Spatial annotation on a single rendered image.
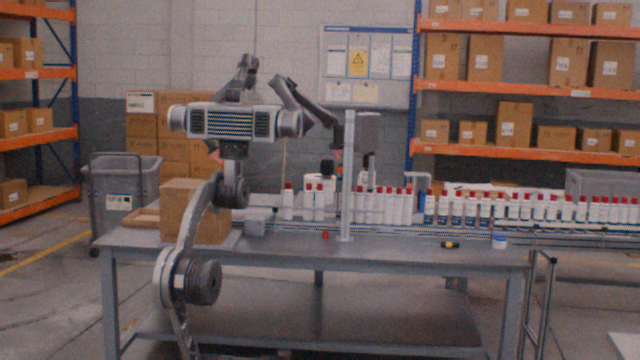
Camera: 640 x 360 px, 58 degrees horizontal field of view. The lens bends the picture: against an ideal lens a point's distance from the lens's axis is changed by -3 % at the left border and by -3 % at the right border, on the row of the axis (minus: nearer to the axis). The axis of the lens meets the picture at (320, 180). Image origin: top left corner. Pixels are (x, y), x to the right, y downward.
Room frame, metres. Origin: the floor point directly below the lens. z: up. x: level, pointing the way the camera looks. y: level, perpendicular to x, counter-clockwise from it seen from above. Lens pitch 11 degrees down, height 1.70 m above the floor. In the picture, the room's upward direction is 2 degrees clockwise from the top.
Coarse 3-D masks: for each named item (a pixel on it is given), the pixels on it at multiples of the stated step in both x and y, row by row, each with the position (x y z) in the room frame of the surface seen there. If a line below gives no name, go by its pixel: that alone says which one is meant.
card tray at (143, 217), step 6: (138, 210) 3.28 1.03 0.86; (144, 210) 3.30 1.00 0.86; (150, 210) 3.30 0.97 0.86; (156, 210) 3.29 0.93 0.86; (126, 216) 3.09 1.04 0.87; (132, 216) 3.18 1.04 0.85; (138, 216) 3.24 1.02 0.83; (144, 216) 3.25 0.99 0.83; (150, 216) 3.25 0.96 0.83; (156, 216) 3.26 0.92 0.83; (126, 222) 3.04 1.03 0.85; (132, 222) 3.04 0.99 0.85; (138, 222) 3.04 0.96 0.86; (144, 222) 3.04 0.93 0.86; (150, 222) 3.04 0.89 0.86; (156, 222) 3.03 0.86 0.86
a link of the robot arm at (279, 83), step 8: (272, 80) 2.99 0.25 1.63; (280, 80) 2.97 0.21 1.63; (280, 88) 2.93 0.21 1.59; (288, 88) 3.06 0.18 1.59; (280, 96) 2.90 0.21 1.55; (288, 96) 2.87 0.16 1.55; (288, 104) 2.83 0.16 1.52; (296, 104) 2.83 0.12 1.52; (304, 112) 2.72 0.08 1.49; (304, 120) 2.70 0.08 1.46; (312, 120) 2.71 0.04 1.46
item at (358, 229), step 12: (240, 228) 3.09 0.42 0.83; (276, 228) 3.08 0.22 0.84; (288, 228) 3.08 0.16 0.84; (300, 228) 3.08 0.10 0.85; (312, 228) 3.07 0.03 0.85; (324, 228) 3.06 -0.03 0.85; (336, 228) 3.06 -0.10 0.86; (360, 228) 3.06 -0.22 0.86; (372, 228) 3.05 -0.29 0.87; (384, 228) 3.05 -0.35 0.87; (396, 228) 3.04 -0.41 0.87; (408, 228) 3.04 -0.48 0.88; (420, 228) 3.04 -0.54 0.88
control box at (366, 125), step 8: (360, 112) 3.07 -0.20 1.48; (368, 112) 3.09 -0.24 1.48; (360, 120) 2.93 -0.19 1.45; (368, 120) 2.98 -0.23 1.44; (376, 120) 3.04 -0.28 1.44; (360, 128) 2.93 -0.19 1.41; (368, 128) 2.98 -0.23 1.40; (376, 128) 3.04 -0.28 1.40; (360, 136) 2.93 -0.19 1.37; (368, 136) 2.98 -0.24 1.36; (376, 136) 3.04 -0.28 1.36; (360, 144) 2.93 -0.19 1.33; (368, 144) 2.99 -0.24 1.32; (376, 144) 3.04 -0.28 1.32; (360, 152) 2.93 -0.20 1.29
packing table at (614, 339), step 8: (608, 336) 1.98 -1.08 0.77; (616, 336) 1.97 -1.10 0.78; (624, 336) 1.97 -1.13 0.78; (632, 336) 1.97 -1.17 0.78; (616, 344) 1.90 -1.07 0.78; (624, 344) 1.90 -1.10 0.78; (632, 344) 1.90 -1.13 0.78; (616, 352) 1.88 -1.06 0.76; (624, 352) 1.84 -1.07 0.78; (632, 352) 1.84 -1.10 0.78
